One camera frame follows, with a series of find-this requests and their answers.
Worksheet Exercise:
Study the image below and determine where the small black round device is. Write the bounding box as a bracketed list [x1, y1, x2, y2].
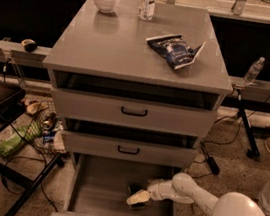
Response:
[21, 38, 38, 53]

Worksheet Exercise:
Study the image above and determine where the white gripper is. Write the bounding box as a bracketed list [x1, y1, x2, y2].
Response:
[126, 179, 194, 206]

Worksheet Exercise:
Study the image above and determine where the blue chip bag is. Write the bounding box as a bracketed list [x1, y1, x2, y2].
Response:
[146, 34, 205, 71]

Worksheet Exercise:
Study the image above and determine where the middle grey drawer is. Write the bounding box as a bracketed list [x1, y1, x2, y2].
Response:
[62, 120, 197, 168]

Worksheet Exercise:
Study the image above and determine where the black power adapter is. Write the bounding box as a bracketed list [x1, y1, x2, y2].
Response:
[207, 157, 220, 175]

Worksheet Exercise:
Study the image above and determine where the green yellow sponge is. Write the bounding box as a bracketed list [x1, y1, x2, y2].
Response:
[126, 182, 145, 210]

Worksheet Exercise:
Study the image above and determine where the white labelled bottle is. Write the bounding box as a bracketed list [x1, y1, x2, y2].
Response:
[135, 0, 157, 23]

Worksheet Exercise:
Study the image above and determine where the green snack bag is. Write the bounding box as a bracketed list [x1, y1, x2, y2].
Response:
[0, 121, 42, 158]

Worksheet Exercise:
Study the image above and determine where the wire basket with items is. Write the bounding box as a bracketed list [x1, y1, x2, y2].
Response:
[24, 99, 66, 155]

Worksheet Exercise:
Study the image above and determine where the grey drawer cabinet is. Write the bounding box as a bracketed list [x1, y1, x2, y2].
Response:
[19, 0, 245, 216]

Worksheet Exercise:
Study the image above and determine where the top grey drawer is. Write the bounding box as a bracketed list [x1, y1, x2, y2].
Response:
[52, 71, 217, 137]

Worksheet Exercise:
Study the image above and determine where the black table frame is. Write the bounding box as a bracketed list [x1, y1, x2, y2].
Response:
[0, 106, 68, 216]

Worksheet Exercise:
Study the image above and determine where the clear water bottle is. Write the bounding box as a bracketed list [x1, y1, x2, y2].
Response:
[243, 57, 266, 85]

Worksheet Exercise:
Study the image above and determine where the bottom grey open drawer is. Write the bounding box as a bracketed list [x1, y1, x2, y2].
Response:
[51, 155, 175, 216]

